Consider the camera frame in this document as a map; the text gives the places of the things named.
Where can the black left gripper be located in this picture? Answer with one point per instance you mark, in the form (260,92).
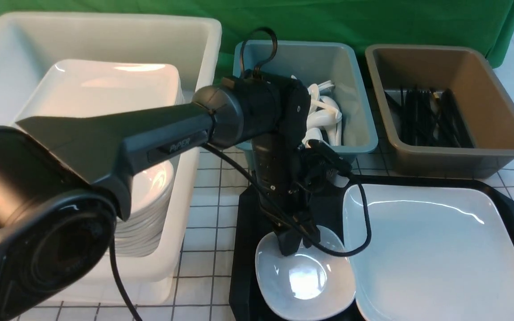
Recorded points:
(290,172)

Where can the small white bowl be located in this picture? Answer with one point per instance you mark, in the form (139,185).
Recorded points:
(306,286)

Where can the white square rice plate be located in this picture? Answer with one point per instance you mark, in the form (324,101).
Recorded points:
(436,254)

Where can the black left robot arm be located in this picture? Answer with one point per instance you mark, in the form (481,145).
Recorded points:
(65,182)

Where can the black serving tray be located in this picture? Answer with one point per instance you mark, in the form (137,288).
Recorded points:
(246,300)

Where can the pile of white spoons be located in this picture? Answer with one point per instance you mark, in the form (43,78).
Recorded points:
(324,118)

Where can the stack of white bowls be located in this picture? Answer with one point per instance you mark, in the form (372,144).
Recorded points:
(140,235)

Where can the teal plastic bin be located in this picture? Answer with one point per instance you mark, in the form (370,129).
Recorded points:
(317,62)

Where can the pile of black chopsticks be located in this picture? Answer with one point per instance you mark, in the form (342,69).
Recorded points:
(430,118)

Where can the brown plastic bin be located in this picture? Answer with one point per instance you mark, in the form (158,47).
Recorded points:
(485,106)

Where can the stack of white square plates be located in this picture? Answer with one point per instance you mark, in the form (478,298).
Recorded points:
(81,89)

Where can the green backdrop cloth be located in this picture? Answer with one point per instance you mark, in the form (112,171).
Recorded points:
(484,25)

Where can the large white plastic tub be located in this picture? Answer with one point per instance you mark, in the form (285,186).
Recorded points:
(32,42)

